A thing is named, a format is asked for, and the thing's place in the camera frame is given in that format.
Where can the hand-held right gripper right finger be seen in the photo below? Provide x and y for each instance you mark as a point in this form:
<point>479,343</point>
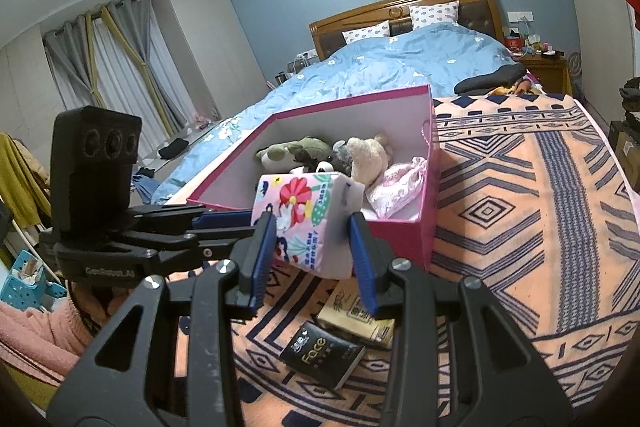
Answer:
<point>362,257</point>

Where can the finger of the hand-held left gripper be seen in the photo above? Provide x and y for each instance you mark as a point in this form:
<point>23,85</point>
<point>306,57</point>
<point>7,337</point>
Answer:
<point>200,239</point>
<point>220,219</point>

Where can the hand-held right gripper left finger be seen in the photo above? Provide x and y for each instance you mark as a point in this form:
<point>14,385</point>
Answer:
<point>262,252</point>

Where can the pink storage box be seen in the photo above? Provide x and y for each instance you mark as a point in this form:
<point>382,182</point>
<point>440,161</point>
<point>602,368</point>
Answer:
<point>400,237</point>

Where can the gold tissue pack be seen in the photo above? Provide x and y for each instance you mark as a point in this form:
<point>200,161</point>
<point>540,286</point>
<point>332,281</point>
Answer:
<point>345,312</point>

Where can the floral tissue pack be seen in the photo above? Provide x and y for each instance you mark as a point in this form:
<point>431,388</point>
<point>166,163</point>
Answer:
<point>300,207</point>

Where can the green plush toy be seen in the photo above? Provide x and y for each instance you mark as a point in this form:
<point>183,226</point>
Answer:
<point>280,154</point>

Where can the cream plush bear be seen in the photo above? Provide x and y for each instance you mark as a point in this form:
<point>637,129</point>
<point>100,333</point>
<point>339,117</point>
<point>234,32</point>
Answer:
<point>365,157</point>

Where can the brown grey teddy bear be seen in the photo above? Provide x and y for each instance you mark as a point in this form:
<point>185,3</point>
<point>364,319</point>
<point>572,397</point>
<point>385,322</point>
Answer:
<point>342,154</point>

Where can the black tissue pack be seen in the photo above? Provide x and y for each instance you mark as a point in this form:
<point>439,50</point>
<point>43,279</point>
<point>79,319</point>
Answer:
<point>315,354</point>

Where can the person's left forearm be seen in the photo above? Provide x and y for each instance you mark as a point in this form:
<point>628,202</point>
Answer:
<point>35,332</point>

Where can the blue jeans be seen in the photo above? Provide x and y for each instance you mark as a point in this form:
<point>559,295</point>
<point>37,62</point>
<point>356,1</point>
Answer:
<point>145,184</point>

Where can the yellow garment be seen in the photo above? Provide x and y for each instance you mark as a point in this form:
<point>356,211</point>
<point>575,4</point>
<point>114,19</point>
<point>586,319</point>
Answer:
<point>20,177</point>

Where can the black clothing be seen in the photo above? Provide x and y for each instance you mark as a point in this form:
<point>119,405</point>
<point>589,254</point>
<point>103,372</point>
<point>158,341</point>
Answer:
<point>172,148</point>

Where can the white sheer curtain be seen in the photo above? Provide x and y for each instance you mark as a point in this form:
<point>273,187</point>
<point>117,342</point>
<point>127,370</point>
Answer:
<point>120,77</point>

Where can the pink slippers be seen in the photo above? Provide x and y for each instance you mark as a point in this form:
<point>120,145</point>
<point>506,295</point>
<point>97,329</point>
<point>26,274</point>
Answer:
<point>201,120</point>

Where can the grey curtain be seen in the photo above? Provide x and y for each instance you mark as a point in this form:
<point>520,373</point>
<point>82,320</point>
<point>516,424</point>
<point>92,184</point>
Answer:
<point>160,47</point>
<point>65,62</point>

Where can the blue perforated basket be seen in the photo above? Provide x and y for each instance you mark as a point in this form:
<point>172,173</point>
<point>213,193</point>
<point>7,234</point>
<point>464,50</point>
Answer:
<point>22,282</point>

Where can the orange patterned blanket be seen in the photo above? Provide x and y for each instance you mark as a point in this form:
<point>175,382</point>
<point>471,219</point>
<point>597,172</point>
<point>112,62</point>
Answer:
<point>525,232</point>

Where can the blue floral duvet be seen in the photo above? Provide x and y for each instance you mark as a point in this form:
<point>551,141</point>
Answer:
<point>375,62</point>

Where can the black garment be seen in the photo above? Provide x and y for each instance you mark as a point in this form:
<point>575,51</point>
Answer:
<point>490,79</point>

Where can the white patterned pillow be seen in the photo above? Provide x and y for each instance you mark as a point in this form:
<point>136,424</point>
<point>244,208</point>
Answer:
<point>367,33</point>
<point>434,13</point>

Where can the wooden bed headboard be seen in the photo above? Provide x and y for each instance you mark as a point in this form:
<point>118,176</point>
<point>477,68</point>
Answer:
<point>400,2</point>

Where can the wooden nightstand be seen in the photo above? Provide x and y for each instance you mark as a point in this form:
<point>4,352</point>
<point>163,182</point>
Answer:
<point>547,74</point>

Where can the red box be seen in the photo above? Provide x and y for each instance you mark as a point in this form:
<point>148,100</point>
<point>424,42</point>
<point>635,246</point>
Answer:
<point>511,42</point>

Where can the brown cardboard box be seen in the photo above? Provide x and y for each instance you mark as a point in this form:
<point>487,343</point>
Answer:
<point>627,147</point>

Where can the dark clothes pile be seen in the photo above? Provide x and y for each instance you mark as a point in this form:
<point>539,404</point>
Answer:
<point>631,97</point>

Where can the white wall socket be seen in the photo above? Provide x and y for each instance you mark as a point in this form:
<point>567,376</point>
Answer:
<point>306,53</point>
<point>519,16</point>

